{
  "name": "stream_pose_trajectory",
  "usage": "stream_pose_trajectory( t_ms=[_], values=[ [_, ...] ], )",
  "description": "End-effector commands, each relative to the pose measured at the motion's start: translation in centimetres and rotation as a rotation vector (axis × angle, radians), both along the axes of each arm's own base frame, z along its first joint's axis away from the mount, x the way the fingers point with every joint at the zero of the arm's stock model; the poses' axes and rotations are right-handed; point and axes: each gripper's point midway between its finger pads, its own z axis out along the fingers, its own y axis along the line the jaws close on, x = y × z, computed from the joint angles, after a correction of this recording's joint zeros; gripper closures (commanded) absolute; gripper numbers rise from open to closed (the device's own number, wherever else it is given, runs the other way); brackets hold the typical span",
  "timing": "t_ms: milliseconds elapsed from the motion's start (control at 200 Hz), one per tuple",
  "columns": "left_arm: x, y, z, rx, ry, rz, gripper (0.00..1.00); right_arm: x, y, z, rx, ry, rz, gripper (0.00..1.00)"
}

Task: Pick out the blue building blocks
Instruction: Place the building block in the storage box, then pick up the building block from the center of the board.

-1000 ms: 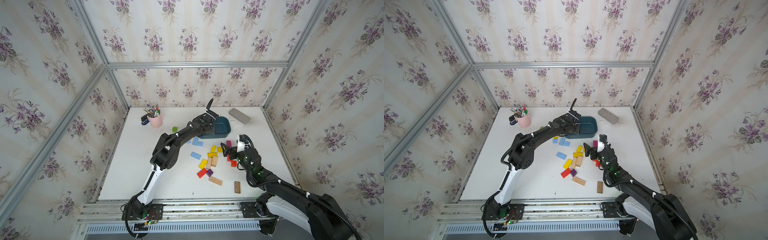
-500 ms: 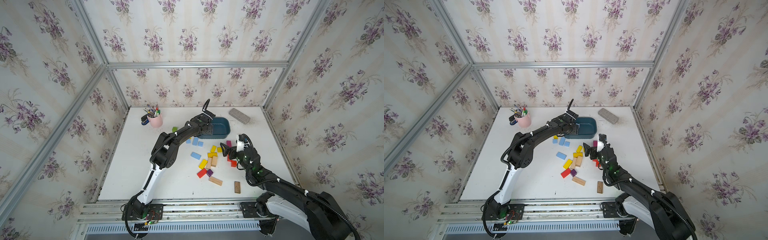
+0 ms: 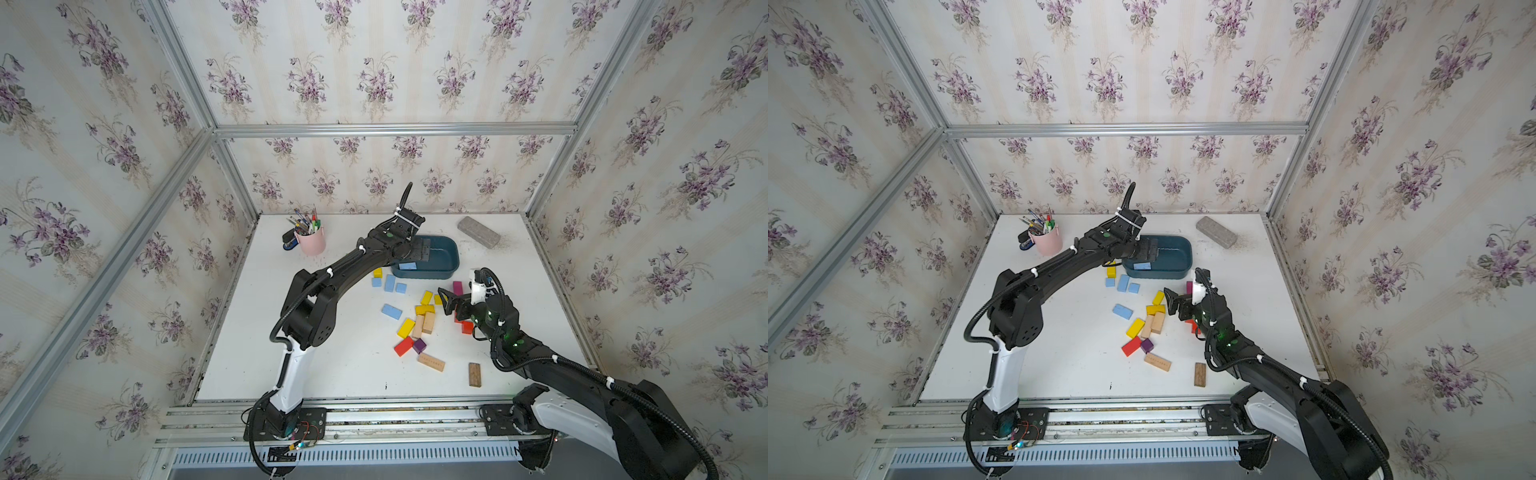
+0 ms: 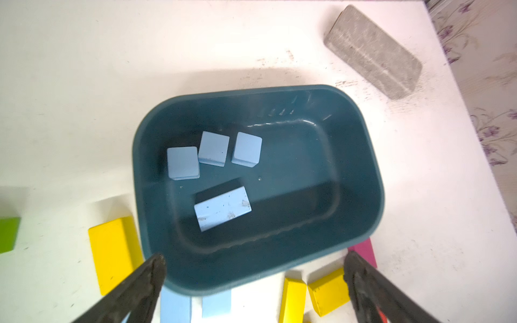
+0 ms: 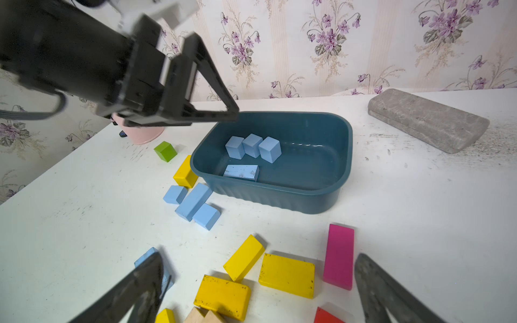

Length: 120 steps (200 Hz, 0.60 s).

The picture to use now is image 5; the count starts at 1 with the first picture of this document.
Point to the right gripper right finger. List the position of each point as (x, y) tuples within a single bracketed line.
[(382, 296)]

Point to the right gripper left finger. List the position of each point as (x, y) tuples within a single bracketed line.
[(141, 293)]

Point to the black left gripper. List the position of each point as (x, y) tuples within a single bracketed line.
[(135, 96)]

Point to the light blue cube block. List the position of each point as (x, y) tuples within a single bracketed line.
[(235, 148), (270, 149), (251, 145), (175, 195)]

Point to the light blue long block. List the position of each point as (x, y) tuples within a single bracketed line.
[(193, 201)]

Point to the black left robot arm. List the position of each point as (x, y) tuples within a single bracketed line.
[(56, 48)]

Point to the magenta long block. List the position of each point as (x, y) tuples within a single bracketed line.
[(339, 260)]

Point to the green cube block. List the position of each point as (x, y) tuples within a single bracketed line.
[(165, 151)]

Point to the natural wood block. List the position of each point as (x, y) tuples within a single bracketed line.
[(197, 316)]

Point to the small red block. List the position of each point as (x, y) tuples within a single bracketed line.
[(322, 316)]

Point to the yellow upright block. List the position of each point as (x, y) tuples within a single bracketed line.
[(185, 176)]

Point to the pink pen cup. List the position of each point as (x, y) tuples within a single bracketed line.
[(138, 135)]

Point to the yellow flat block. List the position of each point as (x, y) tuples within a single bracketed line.
[(288, 275), (224, 297)]

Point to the yellow long block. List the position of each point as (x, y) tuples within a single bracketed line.
[(243, 260)]

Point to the small light blue block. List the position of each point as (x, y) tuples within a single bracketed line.
[(206, 216)]

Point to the teal plastic bin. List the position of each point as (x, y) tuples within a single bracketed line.
[(315, 161)]

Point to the grey stone brick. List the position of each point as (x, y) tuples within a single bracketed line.
[(446, 128)]

